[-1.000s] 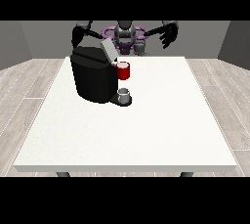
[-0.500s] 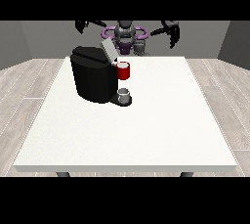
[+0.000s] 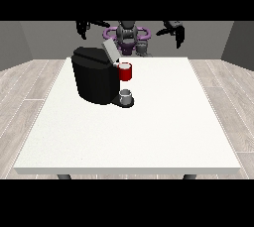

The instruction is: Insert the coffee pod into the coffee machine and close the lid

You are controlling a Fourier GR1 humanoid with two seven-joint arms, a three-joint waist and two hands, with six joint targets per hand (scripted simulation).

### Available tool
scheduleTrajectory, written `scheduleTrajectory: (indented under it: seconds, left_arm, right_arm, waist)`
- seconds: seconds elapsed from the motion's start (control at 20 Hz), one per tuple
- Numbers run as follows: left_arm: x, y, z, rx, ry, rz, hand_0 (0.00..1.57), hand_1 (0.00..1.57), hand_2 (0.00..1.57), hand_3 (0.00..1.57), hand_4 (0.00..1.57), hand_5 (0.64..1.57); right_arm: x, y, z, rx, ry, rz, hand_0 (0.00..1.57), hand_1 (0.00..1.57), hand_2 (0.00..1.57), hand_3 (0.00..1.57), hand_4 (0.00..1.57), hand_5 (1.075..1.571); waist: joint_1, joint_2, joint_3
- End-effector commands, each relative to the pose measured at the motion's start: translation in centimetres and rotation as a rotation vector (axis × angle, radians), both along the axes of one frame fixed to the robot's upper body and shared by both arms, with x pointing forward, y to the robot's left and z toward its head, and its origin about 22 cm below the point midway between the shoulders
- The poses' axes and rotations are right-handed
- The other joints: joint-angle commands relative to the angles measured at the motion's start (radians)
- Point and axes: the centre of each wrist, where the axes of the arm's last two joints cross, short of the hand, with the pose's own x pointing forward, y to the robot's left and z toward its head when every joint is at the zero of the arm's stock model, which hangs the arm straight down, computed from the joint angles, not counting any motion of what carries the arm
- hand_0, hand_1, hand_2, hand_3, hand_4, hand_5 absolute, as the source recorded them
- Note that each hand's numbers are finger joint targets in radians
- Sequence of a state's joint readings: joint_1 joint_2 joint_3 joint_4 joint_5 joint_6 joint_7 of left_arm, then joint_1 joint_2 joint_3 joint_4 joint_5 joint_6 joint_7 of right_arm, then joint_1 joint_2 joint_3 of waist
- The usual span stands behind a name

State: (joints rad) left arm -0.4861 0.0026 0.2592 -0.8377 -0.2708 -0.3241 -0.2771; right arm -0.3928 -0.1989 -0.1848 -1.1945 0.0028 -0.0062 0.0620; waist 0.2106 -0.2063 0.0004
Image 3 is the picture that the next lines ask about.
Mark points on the grey robot trunk purple rings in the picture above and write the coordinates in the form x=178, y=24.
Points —
x=126, y=34

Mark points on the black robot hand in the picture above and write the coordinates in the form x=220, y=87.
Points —
x=178, y=32
x=82, y=27

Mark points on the pale grey machine lid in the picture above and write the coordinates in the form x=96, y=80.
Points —
x=111, y=50

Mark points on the small grey cup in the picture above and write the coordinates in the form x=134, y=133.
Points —
x=125, y=97

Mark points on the black coffee machine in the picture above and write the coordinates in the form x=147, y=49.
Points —
x=94, y=79

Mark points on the small grey coffee pod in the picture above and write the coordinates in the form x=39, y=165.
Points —
x=141, y=48

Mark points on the red pod holder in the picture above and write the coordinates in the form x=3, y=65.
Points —
x=125, y=73

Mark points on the dark table leg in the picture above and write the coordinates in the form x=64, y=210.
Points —
x=64, y=176
x=190, y=176

